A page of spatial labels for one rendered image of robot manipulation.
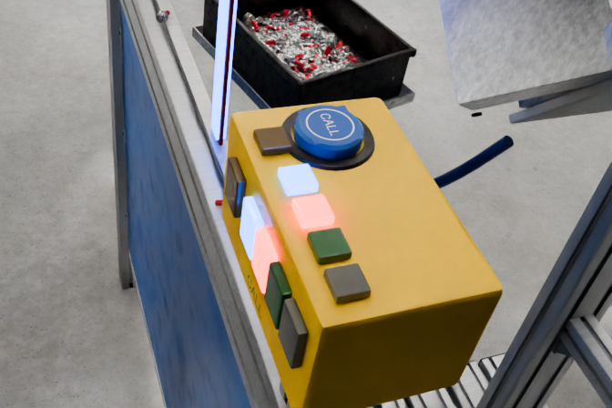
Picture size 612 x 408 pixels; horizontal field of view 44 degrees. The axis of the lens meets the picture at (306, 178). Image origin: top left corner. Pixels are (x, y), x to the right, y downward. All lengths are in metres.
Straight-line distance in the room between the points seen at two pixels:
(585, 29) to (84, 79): 1.74
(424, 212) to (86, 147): 1.69
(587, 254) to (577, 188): 1.28
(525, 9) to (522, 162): 1.52
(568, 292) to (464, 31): 0.41
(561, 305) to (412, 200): 0.65
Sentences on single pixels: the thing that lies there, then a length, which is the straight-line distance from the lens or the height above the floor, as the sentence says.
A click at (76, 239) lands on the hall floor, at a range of 1.83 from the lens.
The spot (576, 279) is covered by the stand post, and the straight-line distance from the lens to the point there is 1.01.
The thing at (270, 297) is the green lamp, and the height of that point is 1.04.
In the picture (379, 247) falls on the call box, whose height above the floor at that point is 1.07.
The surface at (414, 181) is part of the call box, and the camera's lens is 0.43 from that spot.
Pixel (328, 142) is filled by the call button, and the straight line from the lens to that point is 0.42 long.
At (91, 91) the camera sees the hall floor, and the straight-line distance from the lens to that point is 2.24.
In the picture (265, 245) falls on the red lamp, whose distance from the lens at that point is 0.40.
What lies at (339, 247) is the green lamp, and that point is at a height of 1.08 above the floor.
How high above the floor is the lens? 1.35
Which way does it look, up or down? 42 degrees down
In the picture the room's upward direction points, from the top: 11 degrees clockwise
